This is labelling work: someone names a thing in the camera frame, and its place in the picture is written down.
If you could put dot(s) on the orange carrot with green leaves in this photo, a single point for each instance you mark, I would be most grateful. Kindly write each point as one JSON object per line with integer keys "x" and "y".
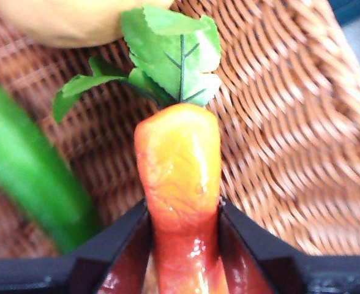
{"x": 177, "y": 159}

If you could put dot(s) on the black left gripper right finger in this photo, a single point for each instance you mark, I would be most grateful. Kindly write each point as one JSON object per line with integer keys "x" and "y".
{"x": 290, "y": 272}

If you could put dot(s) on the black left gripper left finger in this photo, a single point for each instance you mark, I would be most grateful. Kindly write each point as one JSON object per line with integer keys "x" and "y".
{"x": 76, "y": 272}

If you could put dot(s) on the brown woven wicker basket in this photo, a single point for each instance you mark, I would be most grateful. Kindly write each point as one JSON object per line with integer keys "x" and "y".
{"x": 290, "y": 137}

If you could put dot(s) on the yellow-brown potato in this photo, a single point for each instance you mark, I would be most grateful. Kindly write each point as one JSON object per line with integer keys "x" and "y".
{"x": 69, "y": 21}

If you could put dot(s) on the green chili pepper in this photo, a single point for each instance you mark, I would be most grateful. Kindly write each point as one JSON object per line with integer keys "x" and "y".
{"x": 24, "y": 165}

